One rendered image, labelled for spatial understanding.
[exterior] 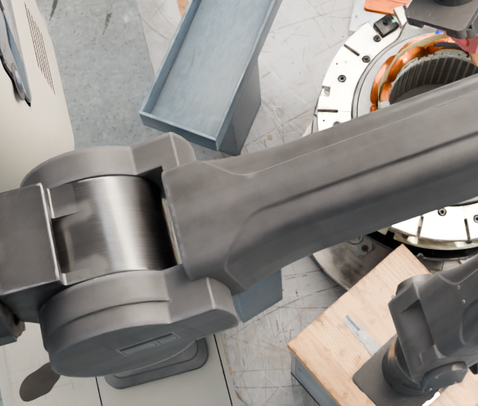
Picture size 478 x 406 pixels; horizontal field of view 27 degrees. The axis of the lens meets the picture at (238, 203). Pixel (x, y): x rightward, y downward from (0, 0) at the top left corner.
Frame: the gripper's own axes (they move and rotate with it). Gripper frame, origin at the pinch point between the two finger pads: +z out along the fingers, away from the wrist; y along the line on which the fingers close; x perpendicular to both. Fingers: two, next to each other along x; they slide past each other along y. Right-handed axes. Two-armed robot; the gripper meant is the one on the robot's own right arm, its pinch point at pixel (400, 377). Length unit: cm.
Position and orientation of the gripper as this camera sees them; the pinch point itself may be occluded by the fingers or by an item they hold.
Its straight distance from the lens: 110.7
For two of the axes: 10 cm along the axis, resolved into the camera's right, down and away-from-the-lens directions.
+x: -6.7, -7.1, 2.3
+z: 0.3, 2.8, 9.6
